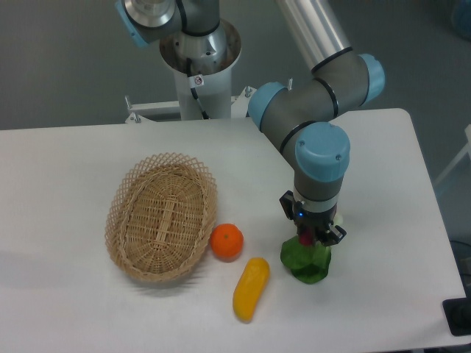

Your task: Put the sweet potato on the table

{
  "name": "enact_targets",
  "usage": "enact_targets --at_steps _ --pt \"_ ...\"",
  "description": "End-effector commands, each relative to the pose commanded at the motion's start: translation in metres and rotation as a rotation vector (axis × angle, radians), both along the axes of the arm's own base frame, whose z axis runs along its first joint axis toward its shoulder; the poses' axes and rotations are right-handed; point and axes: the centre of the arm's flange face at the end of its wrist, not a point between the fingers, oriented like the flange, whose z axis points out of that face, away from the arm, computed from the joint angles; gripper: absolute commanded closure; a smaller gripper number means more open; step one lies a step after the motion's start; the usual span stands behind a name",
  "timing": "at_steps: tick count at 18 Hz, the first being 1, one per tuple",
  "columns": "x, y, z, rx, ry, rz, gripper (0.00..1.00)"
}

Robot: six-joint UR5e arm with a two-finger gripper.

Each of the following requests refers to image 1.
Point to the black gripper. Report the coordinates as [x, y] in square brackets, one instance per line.
[315, 215]

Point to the purple red sweet potato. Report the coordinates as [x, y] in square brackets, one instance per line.
[305, 237]

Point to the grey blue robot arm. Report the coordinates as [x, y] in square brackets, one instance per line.
[297, 121]

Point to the green leafy vegetable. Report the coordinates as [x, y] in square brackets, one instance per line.
[308, 264]

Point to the yellow toy vegetable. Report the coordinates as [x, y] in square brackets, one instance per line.
[250, 288]

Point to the orange tangerine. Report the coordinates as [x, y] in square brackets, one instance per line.
[226, 242]

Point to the woven wicker basket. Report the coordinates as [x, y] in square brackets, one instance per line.
[161, 217]

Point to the black device at edge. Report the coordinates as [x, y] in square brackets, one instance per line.
[457, 313]

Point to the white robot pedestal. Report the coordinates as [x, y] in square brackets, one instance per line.
[202, 72]

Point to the white frame at right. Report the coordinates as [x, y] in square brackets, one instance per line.
[444, 179]

